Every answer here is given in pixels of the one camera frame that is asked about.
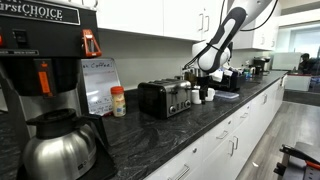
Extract creamer bottle orange lid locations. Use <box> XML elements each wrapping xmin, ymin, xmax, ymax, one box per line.
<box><xmin>110</xmin><ymin>85</ymin><xmax>127</xmax><ymax>118</ymax></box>

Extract person in background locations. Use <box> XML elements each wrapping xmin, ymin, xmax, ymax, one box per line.
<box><xmin>298</xmin><ymin>53</ymin><xmax>320</xmax><ymax>76</ymax></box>

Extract black countertop organizer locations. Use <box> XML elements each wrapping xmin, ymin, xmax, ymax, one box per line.
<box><xmin>209</xmin><ymin>69</ymin><xmax>248</xmax><ymax>93</ymax></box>

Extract dark coffee grinder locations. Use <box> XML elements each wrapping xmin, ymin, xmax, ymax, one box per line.
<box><xmin>183</xmin><ymin>70</ymin><xmax>198</xmax><ymax>86</ymax></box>

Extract white lower cabinets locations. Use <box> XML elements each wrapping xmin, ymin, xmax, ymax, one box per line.
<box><xmin>143</xmin><ymin>74</ymin><xmax>288</xmax><ymax>180</ymax></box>

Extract distant black coffee maker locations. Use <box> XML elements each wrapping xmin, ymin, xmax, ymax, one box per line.
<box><xmin>252</xmin><ymin>56</ymin><xmax>272</xmax><ymax>76</ymax></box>

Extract white mug with handle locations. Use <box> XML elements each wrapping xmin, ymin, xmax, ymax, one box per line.
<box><xmin>206</xmin><ymin>87</ymin><xmax>216</xmax><ymax>102</ymax></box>

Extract white cup without handle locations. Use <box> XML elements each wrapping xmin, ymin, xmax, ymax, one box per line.
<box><xmin>191</xmin><ymin>89</ymin><xmax>202</xmax><ymax>105</ymax></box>

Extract laminated paper sign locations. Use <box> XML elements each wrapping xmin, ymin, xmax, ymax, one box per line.
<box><xmin>80</xmin><ymin>58</ymin><xmax>122</xmax><ymax>117</ymax></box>

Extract steel coffee carafe black lid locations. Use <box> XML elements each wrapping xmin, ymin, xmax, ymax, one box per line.
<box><xmin>22</xmin><ymin>108</ymin><xmax>110</xmax><ymax>180</ymax></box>

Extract black commercial coffee brewer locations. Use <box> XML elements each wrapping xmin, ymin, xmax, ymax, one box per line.
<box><xmin>0</xmin><ymin>0</ymin><xmax>118</xmax><ymax>180</ymax></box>

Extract clamp with orange handle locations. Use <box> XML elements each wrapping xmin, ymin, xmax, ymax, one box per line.
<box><xmin>304</xmin><ymin>159</ymin><xmax>320</xmax><ymax>172</ymax></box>

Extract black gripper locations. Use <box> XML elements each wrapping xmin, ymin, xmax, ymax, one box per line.
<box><xmin>196</xmin><ymin>75</ymin><xmax>212</xmax><ymax>105</ymax></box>

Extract black and steel toaster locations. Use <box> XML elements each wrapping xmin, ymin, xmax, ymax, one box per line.
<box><xmin>137</xmin><ymin>78</ymin><xmax>193</xmax><ymax>120</ymax></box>

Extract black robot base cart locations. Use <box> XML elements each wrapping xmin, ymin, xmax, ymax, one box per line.
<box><xmin>273</xmin><ymin>141</ymin><xmax>320</xmax><ymax>180</ymax></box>

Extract white background panel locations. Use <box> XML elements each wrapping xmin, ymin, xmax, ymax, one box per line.
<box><xmin>271</xmin><ymin>51</ymin><xmax>303</xmax><ymax>72</ymax></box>

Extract white box in background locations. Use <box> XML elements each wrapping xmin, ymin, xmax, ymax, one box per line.
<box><xmin>284</xmin><ymin>73</ymin><xmax>313</xmax><ymax>93</ymax></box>

